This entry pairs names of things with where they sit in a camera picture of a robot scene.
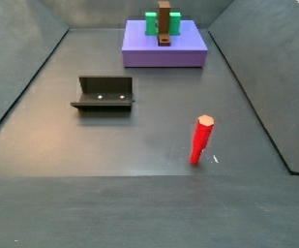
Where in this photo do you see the black angle bracket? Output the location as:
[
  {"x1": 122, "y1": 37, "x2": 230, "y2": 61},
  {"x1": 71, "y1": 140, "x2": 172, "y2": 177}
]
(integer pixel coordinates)
[{"x1": 70, "y1": 76, "x2": 134, "y2": 109}]

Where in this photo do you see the brown upright bracket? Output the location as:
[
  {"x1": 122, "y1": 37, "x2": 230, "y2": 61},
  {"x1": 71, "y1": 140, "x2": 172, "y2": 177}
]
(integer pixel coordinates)
[{"x1": 158, "y1": 1, "x2": 171, "y2": 47}]

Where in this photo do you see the red hexagonal peg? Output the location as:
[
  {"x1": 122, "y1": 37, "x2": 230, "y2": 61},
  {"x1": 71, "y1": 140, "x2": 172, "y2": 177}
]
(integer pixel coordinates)
[{"x1": 191, "y1": 115, "x2": 215, "y2": 165}]

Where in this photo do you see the purple base block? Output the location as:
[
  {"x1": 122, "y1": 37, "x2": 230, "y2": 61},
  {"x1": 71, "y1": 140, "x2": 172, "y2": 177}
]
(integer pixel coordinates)
[{"x1": 122, "y1": 20, "x2": 208, "y2": 67}]

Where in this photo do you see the green block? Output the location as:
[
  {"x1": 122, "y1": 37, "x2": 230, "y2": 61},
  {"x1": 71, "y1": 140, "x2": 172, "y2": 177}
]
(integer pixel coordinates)
[{"x1": 146, "y1": 12, "x2": 182, "y2": 36}]

